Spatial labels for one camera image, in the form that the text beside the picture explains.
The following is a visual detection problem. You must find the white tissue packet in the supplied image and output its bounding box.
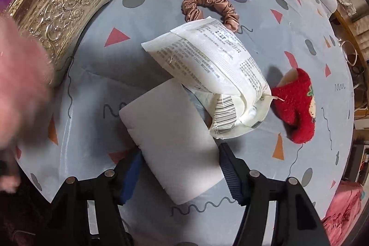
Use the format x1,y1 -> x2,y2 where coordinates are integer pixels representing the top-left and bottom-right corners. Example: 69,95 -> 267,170
119,79 -> 223,205

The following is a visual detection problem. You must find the red strawberry sock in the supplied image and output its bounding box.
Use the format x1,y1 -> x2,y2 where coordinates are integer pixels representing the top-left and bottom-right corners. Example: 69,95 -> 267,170
271,68 -> 316,144

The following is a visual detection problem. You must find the pink towel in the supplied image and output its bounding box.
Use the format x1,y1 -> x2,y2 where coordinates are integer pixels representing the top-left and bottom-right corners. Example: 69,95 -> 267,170
1,15 -> 54,148

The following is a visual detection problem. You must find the white printed wipes pack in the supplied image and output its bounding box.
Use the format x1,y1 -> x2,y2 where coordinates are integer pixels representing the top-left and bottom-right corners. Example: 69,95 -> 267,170
141,17 -> 274,139

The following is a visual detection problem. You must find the pink fabric on floor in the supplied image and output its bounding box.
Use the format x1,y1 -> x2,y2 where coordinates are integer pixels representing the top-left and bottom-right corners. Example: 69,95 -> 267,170
322,181 -> 363,246

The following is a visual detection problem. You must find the patterned white tablecloth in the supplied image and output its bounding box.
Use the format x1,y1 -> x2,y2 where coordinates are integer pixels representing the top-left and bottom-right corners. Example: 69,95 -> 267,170
16,0 -> 353,245

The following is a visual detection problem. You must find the brown satin scrunchie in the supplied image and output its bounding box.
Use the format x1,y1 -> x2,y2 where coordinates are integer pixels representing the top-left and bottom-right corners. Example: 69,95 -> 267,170
181,0 -> 240,33

